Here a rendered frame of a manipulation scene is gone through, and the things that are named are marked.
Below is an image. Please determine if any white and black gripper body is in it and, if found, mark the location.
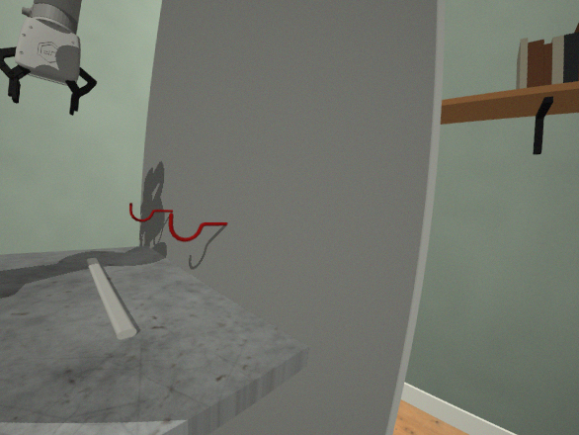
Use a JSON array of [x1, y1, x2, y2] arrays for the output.
[[15, 17, 81, 86]]

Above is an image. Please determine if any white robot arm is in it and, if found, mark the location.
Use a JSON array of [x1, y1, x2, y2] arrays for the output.
[[22, 0, 82, 35]]

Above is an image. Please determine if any grey wall panel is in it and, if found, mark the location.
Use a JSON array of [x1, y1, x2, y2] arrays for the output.
[[139, 0, 445, 435]]

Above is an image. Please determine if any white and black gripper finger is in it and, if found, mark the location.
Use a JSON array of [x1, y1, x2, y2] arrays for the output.
[[65, 67, 97, 115], [0, 46, 31, 103]]

